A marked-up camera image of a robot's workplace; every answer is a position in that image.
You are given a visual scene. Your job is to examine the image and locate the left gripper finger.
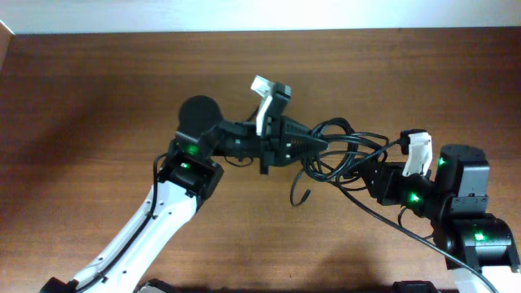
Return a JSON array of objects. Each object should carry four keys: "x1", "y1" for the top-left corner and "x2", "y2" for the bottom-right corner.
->
[
  {"x1": 282, "y1": 132, "x2": 328, "y2": 165},
  {"x1": 282, "y1": 116, "x2": 312, "y2": 136}
]

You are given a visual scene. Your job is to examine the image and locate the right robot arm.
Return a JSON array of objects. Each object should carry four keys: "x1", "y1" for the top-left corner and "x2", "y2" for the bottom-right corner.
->
[{"x1": 355, "y1": 129, "x2": 520, "y2": 292}]

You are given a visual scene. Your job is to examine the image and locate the black usb cable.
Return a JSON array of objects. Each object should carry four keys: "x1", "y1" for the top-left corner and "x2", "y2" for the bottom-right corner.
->
[
  {"x1": 303, "y1": 117, "x2": 402, "y2": 192},
  {"x1": 289, "y1": 167, "x2": 313, "y2": 208}
]

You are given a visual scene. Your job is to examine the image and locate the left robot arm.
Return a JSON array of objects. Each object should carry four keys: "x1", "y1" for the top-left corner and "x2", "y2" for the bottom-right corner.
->
[{"x1": 42, "y1": 76, "x2": 328, "y2": 292}]

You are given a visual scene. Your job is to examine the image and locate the left camera cable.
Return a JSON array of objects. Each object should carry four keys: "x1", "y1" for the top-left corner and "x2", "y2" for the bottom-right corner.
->
[{"x1": 72, "y1": 105, "x2": 261, "y2": 293}]

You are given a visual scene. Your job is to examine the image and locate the right camera cable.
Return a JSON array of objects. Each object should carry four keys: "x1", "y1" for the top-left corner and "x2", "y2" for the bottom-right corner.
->
[{"x1": 331, "y1": 136, "x2": 500, "y2": 293}]

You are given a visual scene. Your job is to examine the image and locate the camera cable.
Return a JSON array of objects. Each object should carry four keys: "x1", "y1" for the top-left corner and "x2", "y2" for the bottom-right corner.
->
[
  {"x1": 72, "y1": 105, "x2": 261, "y2": 293},
  {"x1": 331, "y1": 136, "x2": 500, "y2": 293}
]

